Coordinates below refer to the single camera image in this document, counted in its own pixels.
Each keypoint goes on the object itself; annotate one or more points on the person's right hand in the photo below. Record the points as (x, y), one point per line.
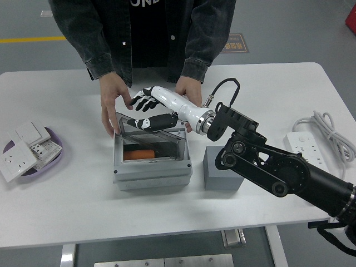
(111, 94)

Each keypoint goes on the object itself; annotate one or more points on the person's left hand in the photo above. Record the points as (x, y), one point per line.
(190, 89)

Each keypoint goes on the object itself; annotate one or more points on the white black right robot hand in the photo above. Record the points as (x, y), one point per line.
(183, 108)

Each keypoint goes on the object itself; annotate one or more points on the orange cylinder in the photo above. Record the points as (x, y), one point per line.
(139, 155)

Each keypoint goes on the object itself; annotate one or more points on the grey box with clear lid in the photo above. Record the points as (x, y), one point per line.
(153, 175)

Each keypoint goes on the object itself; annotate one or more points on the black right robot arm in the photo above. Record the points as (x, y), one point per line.
(278, 167)

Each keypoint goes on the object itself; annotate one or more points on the person's left forearm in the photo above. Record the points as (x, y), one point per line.
(204, 53)

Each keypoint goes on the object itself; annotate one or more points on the person's right forearm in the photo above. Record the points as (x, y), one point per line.
(96, 53)

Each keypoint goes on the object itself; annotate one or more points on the grey cube with round hole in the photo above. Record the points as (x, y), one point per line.
(217, 178)

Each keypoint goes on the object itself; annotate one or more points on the brown floor sign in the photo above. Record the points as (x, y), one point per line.
(236, 44)

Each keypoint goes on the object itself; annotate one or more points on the person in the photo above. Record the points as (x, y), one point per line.
(150, 36)

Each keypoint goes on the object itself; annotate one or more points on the white perforated socket module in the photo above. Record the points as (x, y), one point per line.
(50, 147)

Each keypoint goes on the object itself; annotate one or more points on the yellow floor tape line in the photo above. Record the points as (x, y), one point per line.
(27, 39)

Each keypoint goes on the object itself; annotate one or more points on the small metal floor plate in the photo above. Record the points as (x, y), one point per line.
(46, 13)

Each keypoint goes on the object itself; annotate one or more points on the purple tray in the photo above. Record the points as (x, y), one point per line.
(41, 173)

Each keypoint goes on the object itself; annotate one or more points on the white socket plate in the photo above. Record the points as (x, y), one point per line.
(16, 162)

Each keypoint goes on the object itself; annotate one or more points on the white table leg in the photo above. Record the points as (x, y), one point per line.
(67, 256)
(278, 250)

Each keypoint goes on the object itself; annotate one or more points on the red object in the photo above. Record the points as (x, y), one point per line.
(351, 16)

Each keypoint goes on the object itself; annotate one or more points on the white switch plate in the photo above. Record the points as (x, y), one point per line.
(27, 132)

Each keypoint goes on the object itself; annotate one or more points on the grey table bracket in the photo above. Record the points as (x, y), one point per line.
(233, 238)

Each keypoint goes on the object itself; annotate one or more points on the metal base plate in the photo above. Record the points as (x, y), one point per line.
(167, 261)

